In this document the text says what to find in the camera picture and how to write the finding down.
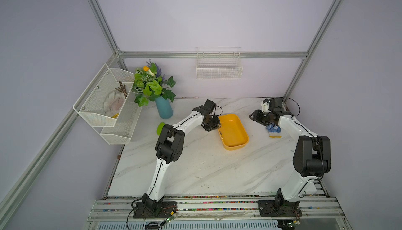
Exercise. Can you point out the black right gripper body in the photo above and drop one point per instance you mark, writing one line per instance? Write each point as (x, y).
(262, 118)

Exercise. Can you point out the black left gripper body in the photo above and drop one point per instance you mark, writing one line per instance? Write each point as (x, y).
(213, 122)

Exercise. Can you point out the blue dotted work glove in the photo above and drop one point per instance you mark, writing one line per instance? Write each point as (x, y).
(274, 131)

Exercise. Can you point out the yellow plastic storage box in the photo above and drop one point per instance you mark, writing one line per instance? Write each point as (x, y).
(232, 132)

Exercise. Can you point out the green shovel with yellow handle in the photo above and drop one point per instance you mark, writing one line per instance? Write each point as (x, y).
(160, 128)

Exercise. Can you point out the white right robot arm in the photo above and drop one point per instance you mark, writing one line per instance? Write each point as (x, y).
(312, 155)

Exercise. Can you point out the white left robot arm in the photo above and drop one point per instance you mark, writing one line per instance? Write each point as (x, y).
(169, 148)

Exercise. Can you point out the teal vase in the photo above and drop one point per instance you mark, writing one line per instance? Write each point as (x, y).
(164, 108)

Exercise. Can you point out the green artificial plant bouquet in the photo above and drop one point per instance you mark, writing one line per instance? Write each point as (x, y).
(150, 84)

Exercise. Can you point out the brown dried twig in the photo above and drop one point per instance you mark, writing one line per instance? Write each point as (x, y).
(122, 89)

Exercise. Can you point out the white cloth in shelf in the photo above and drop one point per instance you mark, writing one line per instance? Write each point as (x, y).
(113, 104)

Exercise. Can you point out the white two-tier mesh shelf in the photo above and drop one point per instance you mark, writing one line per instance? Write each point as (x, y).
(89, 106)

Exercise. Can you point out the white wire wall basket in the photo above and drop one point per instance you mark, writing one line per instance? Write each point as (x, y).
(218, 63)

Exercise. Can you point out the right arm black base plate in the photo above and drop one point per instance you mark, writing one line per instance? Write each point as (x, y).
(279, 207)

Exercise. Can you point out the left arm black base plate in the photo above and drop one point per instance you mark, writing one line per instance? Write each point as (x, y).
(148, 208)

